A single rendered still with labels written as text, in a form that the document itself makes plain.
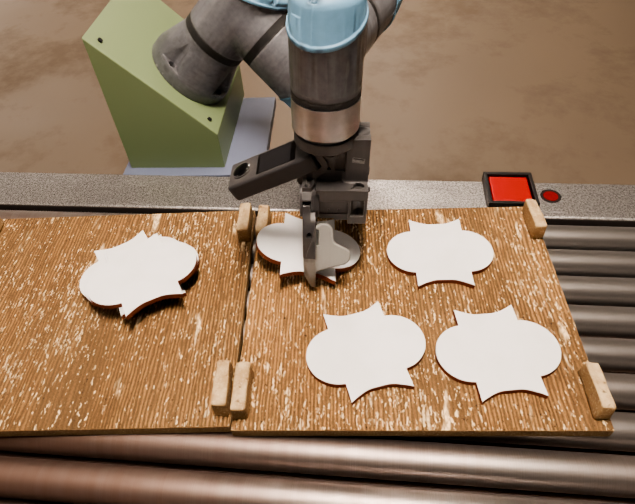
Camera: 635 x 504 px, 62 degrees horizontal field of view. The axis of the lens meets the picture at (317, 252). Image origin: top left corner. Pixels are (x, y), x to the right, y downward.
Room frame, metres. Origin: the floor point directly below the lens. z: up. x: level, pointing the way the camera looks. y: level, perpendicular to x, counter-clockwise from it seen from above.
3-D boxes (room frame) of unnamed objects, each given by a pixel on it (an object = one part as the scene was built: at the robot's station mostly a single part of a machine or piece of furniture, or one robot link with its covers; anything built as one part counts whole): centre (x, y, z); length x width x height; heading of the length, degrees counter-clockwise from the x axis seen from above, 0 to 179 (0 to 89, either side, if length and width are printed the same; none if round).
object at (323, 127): (0.50, -0.02, 1.17); 0.08 x 0.08 x 0.05
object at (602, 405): (0.26, -0.29, 0.95); 0.06 x 0.02 x 0.03; 176
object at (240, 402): (0.29, 0.10, 0.95); 0.06 x 0.02 x 0.03; 176
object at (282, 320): (0.41, -0.11, 0.93); 0.41 x 0.35 x 0.02; 86
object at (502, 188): (0.62, -0.31, 0.92); 0.06 x 0.06 x 0.01; 82
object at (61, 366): (0.44, 0.30, 0.93); 0.41 x 0.35 x 0.02; 87
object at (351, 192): (0.50, -0.02, 1.09); 0.09 x 0.08 x 0.12; 86
